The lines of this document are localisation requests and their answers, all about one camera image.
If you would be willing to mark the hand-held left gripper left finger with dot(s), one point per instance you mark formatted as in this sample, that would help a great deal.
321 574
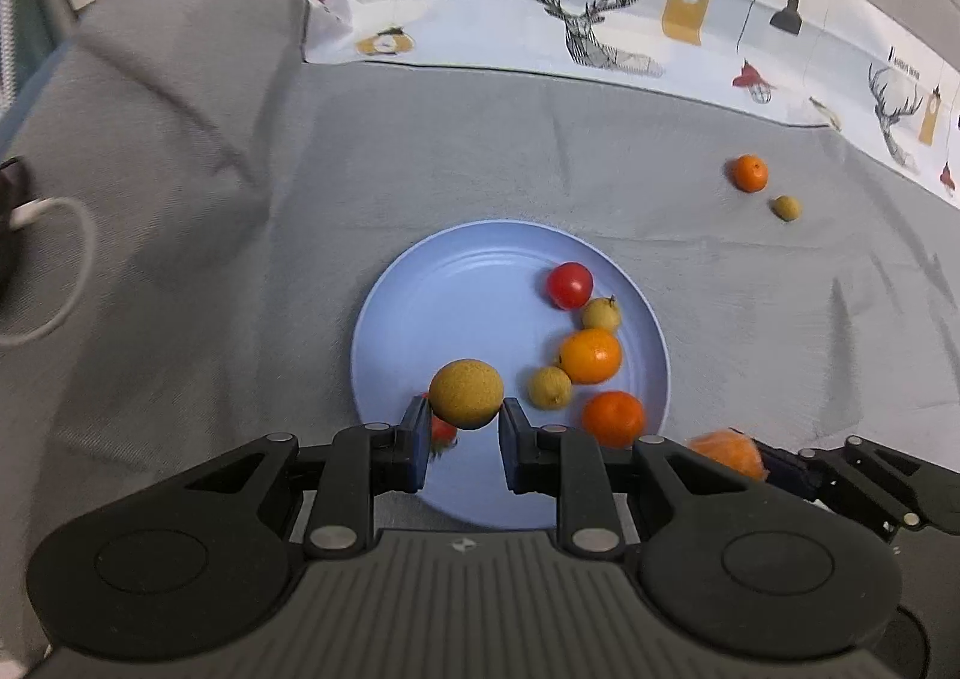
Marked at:
416 450

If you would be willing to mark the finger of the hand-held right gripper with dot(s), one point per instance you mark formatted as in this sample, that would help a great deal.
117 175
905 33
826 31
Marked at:
784 475

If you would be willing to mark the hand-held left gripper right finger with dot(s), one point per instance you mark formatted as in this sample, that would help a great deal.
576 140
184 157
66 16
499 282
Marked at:
514 450

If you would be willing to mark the round orange tangerine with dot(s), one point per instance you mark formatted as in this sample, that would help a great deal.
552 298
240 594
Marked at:
750 172
726 454
613 418

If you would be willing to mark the yellow-brown longan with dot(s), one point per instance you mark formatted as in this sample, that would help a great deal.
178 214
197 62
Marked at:
466 394
601 313
550 386
785 207

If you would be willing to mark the oval orange kumquat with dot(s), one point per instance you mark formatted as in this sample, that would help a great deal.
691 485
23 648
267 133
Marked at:
591 355

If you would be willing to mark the blue plastic plate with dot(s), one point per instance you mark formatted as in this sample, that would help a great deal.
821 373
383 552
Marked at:
450 289

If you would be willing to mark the red cherry tomato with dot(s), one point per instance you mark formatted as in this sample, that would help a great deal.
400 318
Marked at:
570 285
442 431

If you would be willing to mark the grey bed sheet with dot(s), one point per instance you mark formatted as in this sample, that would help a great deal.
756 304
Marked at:
225 236

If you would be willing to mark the white deer printed cloth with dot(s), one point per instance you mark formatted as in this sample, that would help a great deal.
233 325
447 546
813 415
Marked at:
465 11

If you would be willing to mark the black smartphone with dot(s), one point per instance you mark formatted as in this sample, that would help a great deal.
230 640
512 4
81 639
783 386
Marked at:
11 199

